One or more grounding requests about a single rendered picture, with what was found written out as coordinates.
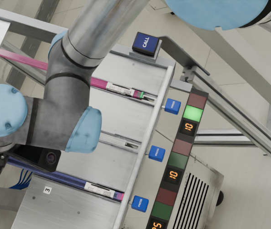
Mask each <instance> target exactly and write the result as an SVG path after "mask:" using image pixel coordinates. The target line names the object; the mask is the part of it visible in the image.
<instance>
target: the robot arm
mask: <svg viewBox="0 0 271 229"><path fill-rule="evenodd" d="M149 1H150V0H88V1H87V2H86V4H85V5H84V7H83V8H82V10H81V11H80V12H79V14H78V15H77V17H76V18H75V20H74V21H73V23H72V25H71V26H70V27H69V29H68V30H65V31H63V32H62V33H60V34H57V35H56V36H55V37H54V38H53V40H52V43H51V47H50V49H49V52H48V67H47V74H46V80H45V87H44V96H43V99H40V98H34V97H28V96H23V95H22V94H21V93H20V92H19V91H18V90H17V89H16V88H14V87H12V86H10V85H5V84H0V174H1V172H2V170H3V169H4V167H5V165H6V163H7V161H8V159H9V157H12V158H15V159H17V160H19V161H21V162H23V163H26V164H28V165H30V166H32V167H35V168H37V169H39V170H41V171H43V172H55V171H56V168H57V165H58V162H59V159H60V156H61V150H62V151H65V152H67V153H68V152H76V153H85V154H90V153H92V152H93V151H94V150H95V149H96V147H97V144H98V141H99V137H100V132H101V126H102V113H101V111H100V110H99V109H96V108H92V106H89V97H90V83H91V76H92V74H93V72H94V71H95V70H96V69H97V67H98V66H99V65H100V63H101V62H102V61H103V59H104V58H105V57H106V55H107V54H108V53H109V52H110V50H111V49H112V48H113V47H114V45H115V44H116V43H117V42H118V40H119V39H120V38H121V37H122V35H123V34H124V33H125V31H126V30H127V29H128V28H129V26H130V25H131V24H132V23H133V22H134V20H135V19H136V18H137V16H138V15H139V14H140V13H141V11H142V10H143V9H144V7H145V6H146V5H147V4H148V2H149ZM165 1H166V3H167V5H168V6H169V8H170V9H171V10H172V11H173V13H174V14H175V15H177V16H178V17H179V18H180V19H182V20H183V21H185V22H187V23H188V24H190V25H193V26H195V27H197V28H201V29H205V30H214V29H215V27H221V28H222V30H231V29H235V28H239V29H247V28H251V27H253V26H255V25H258V26H260V27H261V28H264V29H265V30H267V31H269V32H270V33H271V0H165Z"/></svg>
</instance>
